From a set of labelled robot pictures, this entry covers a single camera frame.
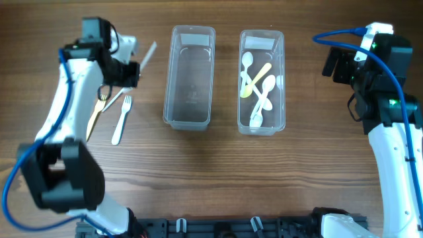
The white spoon with long handle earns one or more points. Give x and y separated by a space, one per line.
267 85

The yellow plastic spoon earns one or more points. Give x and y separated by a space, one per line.
246 92

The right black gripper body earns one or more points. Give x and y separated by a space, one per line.
350 73

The bent white fork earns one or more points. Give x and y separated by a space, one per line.
122 91

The clear plastic container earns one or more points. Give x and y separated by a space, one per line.
188 96
266 46

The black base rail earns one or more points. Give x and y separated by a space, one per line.
297 226

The clear thin plastic fork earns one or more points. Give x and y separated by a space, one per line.
148 56

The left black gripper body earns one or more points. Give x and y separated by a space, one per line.
124 77

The white plastic fork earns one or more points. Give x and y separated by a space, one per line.
126 107

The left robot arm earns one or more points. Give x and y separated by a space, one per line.
61 174

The beige plastic fork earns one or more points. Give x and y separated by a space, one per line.
99 106

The right clear plastic container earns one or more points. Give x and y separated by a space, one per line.
266 46

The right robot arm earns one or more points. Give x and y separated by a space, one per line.
392 120

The white plastic spoon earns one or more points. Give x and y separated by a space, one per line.
267 103
247 60

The left clear plastic container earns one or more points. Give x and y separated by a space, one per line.
188 96

